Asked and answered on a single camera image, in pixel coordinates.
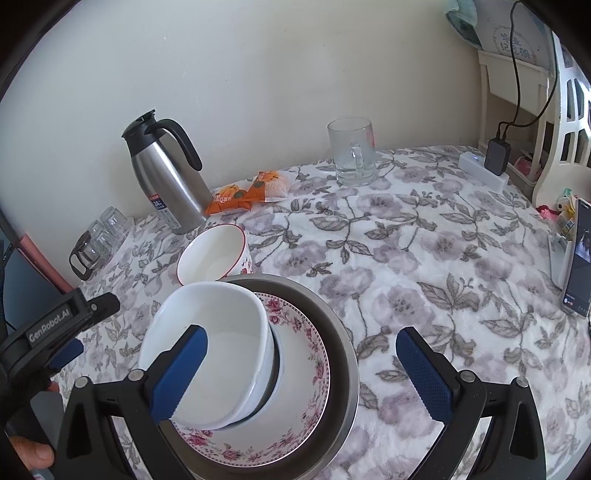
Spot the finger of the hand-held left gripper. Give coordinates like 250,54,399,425
81,292,122,325
44,339,85,374

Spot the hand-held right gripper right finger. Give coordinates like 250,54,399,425
396,327,548,480

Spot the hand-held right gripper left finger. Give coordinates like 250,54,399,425
53,324,209,480

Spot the white bowl with red print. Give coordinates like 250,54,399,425
137,282,280,430
177,224,252,287

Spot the stainless steel basin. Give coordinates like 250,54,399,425
159,273,360,480

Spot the pink floral plate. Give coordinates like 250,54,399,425
173,291,331,466

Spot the person's left hand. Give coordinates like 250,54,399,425
7,436,55,472

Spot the pink edged board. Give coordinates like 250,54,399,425
18,233,75,295

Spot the small clear drinking glass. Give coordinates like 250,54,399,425
83,220,112,259
100,206,134,245

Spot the stainless steel thermos jug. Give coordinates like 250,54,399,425
121,109,214,235

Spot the white phone stand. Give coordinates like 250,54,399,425
547,233,571,289

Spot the black smartphone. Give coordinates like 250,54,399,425
561,196,591,318

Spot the orange snack packet clear window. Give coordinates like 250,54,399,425
245,170,296,205

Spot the white power strip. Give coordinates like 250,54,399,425
458,152,510,193

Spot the small green white toy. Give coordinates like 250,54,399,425
555,189,578,232

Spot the black charger plug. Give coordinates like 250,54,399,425
485,138,512,176

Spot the clear glass mug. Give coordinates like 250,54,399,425
327,117,378,187

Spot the white wooden headboard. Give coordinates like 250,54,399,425
477,32,591,208

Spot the white printed cushion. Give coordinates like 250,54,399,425
475,0,555,65

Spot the teal cloth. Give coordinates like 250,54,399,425
445,0,482,47

